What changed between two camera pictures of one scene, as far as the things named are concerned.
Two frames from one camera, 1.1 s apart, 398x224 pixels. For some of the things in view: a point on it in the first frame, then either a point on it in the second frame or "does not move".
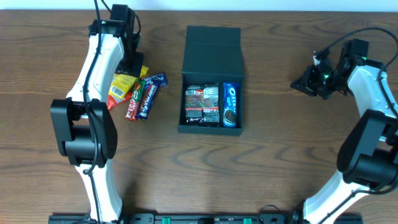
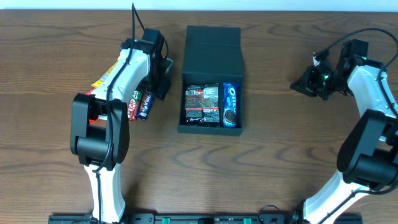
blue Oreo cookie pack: (230, 104) does not move
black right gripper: (309, 80) does not move
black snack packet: (202, 103) does not move
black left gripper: (130, 66) to (162, 86)
